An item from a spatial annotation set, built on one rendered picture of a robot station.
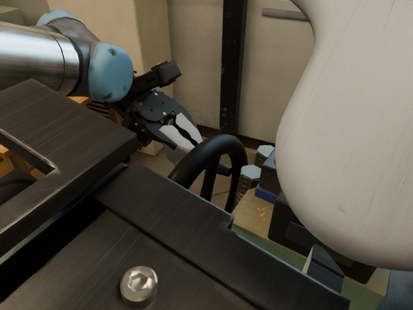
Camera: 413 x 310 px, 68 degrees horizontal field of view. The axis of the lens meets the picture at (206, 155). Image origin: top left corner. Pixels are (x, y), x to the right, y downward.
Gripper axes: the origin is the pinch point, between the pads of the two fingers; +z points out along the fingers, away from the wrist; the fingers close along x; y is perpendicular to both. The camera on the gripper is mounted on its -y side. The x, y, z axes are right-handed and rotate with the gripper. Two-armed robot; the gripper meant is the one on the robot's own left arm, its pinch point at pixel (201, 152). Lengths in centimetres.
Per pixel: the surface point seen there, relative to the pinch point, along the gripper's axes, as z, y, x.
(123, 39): -69, 59, -70
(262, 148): 5.7, -16.5, 7.8
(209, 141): 0.5, -11.3, 7.7
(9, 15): -145, 104, -67
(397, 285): 23.5, -18.5, 11.6
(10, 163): -52, 76, 0
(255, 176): 6.7, -17.0, 12.3
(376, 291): 18.1, -22.2, 17.7
